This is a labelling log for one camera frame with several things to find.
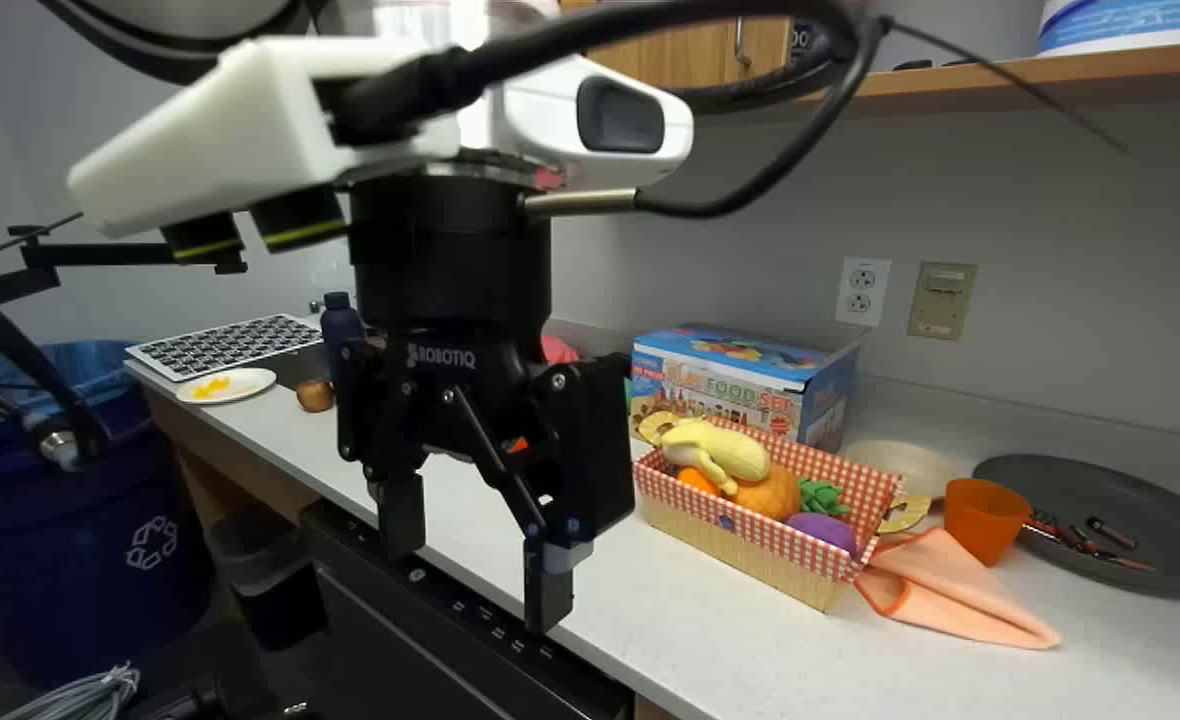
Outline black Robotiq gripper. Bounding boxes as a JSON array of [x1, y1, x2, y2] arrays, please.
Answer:
[[329, 162, 641, 640]]

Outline wooden base cabinet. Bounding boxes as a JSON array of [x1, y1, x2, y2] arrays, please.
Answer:
[[142, 391, 322, 536]]

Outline wooden upper cabinet unit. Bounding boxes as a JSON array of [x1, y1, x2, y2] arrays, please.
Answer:
[[560, 0, 1180, 113]]

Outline red toy container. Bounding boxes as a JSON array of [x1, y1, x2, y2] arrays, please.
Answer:
[[538, 330, 588, 370]]

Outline orange ball toy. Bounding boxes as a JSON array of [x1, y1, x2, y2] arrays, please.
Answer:
[[294, 375, 341, 414]]

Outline black dishwasher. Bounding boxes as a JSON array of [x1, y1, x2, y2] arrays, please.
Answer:
[[300, 497, 641, 720]]

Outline pale yellow banana toy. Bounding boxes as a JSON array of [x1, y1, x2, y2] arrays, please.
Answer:
[[636, 406, 774, 487]]

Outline blue toy box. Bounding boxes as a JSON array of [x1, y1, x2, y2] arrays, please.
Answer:
[[628, 318, 863, 456]]

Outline small grey trash bin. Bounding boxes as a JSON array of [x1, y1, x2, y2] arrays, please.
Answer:
[[202, 513, 333, 655]]

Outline red checkered basket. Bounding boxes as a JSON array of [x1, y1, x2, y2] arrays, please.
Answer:
[[628, 420, 908, 615]]

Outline white plate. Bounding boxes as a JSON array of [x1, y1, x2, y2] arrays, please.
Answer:
[[170, 363, 279, 406]]

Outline orange fruit toy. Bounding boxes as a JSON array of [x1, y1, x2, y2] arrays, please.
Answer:
[[731, 468, 804, 522]]

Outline black and white keyboard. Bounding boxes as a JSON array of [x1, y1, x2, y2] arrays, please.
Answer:
[[124, 313, 322, 386]]

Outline green vegetable toy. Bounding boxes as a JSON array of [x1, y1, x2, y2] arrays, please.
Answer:
[[795, 477, 847, 519]]

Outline purple toy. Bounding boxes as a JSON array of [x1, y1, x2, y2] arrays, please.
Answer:
[[785, 513, 861, 556]]

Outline beige round plate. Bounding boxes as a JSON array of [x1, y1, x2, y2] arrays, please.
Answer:
[[841, 437, 975, 506]]

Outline yellow slice toy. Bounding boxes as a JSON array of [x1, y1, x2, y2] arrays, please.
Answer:
[[877, 491, 940, 540]]

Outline blue recycling bin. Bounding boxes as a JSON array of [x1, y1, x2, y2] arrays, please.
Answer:
[[0, 335, 216, 692]]

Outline orange toy carrot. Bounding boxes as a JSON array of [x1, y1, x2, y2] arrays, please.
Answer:
[[847, 519, 1064, 655]]

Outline grey cloth bag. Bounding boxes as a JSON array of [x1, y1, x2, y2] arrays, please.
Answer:
[[0, 660, 142, 720]]

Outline orange plastic cup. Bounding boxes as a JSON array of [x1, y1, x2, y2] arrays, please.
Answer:
[[940, 477, 1035, 569]]

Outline brown bacon toy strips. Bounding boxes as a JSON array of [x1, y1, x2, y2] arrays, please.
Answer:
[[1018, 513, 1142, 565]]

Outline dark grey round plate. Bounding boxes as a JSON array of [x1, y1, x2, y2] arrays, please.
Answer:
[[969, 453, 1180, 602]]

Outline blue white container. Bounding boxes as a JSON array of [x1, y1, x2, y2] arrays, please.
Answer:
[[1031, 0, 1180, 54]]

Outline black wrist stereo camera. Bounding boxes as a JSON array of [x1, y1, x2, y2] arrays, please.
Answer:
[[161, 184, 351, 267]]

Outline thick black cable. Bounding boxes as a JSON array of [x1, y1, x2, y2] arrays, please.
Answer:
[[322, 0, 893, 222]]

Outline white wall outlet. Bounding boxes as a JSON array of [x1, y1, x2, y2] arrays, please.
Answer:
[[833, 253, 895, 330]]

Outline black camera boom stand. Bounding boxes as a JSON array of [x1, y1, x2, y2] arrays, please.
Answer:
[[0, 214, 253, 472]]

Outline beige switch plate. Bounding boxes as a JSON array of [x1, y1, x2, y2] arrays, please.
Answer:
[[905, 255, 980, 345]]

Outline thin black cable loop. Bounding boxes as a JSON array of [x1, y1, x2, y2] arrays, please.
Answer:
[[30, 0, 333, 86]]

